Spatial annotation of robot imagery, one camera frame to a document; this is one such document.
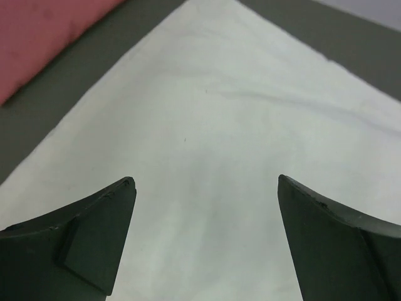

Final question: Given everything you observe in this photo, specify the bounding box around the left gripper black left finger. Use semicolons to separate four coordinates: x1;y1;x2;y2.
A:
1;177;137;301

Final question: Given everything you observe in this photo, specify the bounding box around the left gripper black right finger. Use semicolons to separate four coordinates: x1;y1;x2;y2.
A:
278;175;400;300

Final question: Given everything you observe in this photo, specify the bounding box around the white t shirt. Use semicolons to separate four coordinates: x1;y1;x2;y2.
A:
1;1;400;300

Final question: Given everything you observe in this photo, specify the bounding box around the folded salmon pink t shirt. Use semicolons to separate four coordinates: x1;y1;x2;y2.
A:
1;0;121;103

